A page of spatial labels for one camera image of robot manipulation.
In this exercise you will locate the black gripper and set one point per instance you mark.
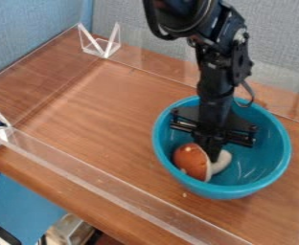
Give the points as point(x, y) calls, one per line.
point(211, 137)

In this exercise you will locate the brown and white toy mushroom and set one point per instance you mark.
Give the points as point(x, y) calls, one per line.
point(193, 161)

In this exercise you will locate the blue plastic bowl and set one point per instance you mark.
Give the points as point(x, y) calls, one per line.
point(257, 166)

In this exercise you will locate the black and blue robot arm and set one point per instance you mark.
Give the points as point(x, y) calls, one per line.
point(215, 30)

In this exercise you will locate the clear acrylic table barrier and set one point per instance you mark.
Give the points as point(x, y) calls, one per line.
point(78, 146)

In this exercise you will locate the clear acrylic corner bracket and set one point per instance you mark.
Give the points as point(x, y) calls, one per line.
point(96, 46)

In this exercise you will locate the grey metal frame piece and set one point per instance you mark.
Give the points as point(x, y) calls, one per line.
point(70, 231)

